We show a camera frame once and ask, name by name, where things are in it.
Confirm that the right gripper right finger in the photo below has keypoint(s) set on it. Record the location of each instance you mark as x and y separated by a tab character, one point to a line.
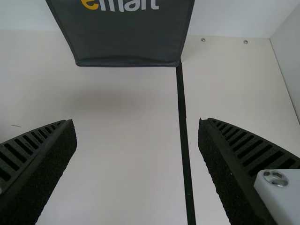
234	168

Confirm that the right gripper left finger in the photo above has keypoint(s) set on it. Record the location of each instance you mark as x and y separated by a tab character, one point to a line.
35	168

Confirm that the black strip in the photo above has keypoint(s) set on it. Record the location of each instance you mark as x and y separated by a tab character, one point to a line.
184	140

